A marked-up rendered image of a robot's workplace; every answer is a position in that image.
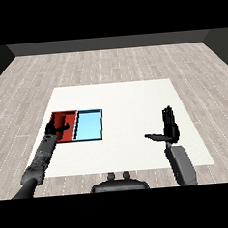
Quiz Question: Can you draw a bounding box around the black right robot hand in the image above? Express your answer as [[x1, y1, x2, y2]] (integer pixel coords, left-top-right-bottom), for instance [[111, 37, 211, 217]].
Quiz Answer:
[[142, 105, 182, 147]]

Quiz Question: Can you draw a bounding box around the dark grey robot body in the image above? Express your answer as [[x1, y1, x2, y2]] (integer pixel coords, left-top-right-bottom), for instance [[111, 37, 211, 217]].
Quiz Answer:
[[89, 169, 150, 194]]

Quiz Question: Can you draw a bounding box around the light blue shallow open box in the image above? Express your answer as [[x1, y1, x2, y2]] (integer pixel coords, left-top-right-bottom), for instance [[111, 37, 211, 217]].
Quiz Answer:
[[70, 108, 105, 143]]

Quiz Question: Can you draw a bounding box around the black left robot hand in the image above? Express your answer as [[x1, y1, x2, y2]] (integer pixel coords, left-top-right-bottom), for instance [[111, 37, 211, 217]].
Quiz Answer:
[[43, 115, 71, 142]]

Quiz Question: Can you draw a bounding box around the red shallow open box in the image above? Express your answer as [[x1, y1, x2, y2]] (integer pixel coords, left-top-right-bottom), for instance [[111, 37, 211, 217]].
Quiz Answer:
[[49, 109, 80, 144]]

